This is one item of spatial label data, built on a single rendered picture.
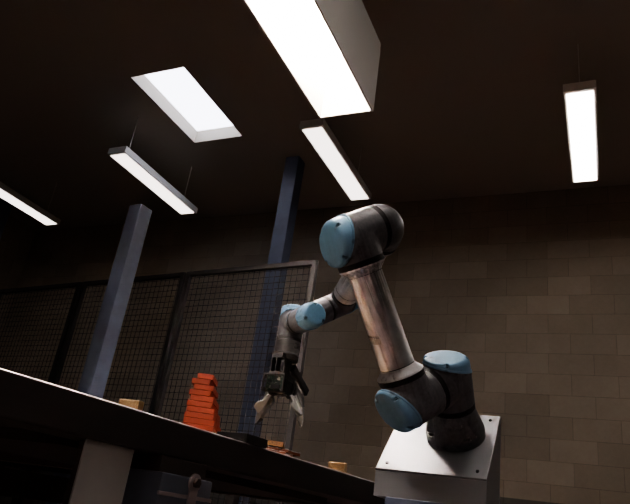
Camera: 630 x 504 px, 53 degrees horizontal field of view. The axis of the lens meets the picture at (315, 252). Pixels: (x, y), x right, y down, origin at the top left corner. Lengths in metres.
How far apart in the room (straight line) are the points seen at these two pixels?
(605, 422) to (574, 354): 0.67
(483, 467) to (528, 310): 5.14
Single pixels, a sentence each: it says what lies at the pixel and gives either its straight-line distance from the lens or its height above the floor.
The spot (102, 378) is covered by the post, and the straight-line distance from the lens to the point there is 3.66.
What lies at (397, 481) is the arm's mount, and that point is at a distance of 1.65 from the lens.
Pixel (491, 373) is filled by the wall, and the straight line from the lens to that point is 6.57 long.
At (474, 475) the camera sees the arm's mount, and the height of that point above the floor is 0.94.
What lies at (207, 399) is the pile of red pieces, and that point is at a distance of 2.62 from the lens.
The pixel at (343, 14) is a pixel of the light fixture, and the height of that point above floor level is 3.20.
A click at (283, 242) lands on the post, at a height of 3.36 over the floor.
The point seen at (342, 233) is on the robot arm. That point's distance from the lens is 1.45.
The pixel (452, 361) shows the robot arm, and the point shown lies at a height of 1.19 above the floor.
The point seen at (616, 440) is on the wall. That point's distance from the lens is 6.38.
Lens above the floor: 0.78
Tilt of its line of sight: 23 degrees up
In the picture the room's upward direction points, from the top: 8 degrees clockwise
